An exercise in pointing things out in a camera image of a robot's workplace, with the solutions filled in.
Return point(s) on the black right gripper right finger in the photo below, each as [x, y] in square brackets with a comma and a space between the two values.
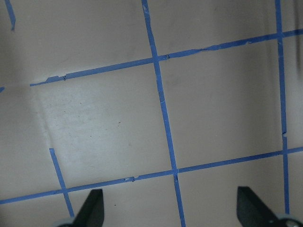
[253, 212]

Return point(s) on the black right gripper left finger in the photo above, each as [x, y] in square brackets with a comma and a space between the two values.
[92, 212]

